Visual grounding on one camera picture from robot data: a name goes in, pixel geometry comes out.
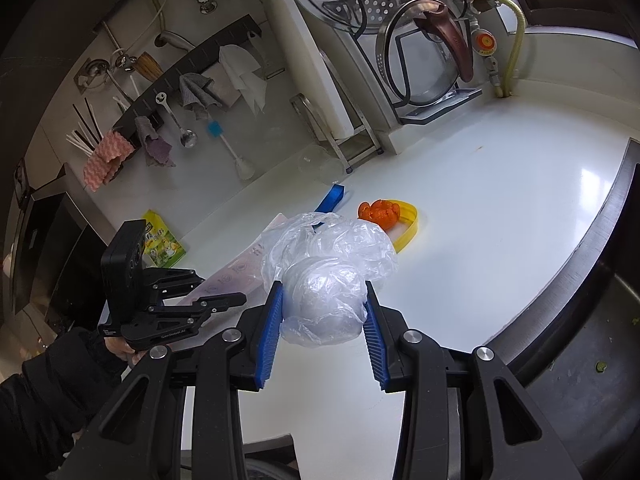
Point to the grey purple dishcloth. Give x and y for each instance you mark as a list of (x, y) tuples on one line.
[(155, 147)]

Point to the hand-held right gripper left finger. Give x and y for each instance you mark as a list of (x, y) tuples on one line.
[(267, 340)]

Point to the white plastic bag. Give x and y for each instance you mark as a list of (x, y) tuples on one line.
[(330, 280)]

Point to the black hook rail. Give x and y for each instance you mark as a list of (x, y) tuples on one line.
[(200, 52)]

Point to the pink sponge cloth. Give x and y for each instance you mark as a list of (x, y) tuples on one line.
[(107, 157)]

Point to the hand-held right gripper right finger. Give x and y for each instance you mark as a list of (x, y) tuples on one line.
[(375, 345)]

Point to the metal board rack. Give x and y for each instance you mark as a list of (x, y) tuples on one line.
[(360, 152)]

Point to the person's left hand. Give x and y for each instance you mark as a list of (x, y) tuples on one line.
[(125, 350)]

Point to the steel wall hook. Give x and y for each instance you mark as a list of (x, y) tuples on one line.
[(206, 4)]

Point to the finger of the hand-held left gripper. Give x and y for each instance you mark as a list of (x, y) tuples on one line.
[(175, 280), (220, 301)]

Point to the pink printed plastic packet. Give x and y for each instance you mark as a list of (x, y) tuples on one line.
[(235, 270)]

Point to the black lid rack grey tray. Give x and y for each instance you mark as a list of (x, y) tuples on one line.
[(440, 110)]

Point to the bundle of white chopsticks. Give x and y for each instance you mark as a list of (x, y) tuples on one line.
[(82, 142)]

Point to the white cloth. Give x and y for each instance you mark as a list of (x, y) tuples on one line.
[(245, 77)]

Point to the person's left forearm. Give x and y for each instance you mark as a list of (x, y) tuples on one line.
[(50, 385)]

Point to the blue white bottle brush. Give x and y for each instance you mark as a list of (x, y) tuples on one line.
[(216, 129)]

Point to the yellow spout pouch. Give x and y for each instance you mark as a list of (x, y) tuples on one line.
[(165, 247)]

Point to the steel sink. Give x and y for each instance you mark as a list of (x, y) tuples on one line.
[(590, 360)]

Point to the blue plastic strip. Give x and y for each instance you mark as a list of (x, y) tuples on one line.
[(330, 200)]

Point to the clear plastic cup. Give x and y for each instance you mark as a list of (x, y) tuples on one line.
[(315, 165)]

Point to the black gas stove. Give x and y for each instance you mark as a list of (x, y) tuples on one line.
[(65, 270)]

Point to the yellow square lid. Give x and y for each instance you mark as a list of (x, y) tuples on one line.
[(410, 230)]

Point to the white cutting board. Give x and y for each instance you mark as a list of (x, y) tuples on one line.
[(305, 50)]

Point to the steel spoon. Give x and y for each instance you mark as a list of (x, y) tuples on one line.
[(188, 138)]

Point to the steel ladle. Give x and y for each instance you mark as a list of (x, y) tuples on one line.
[(125, 62), (96, 67)]

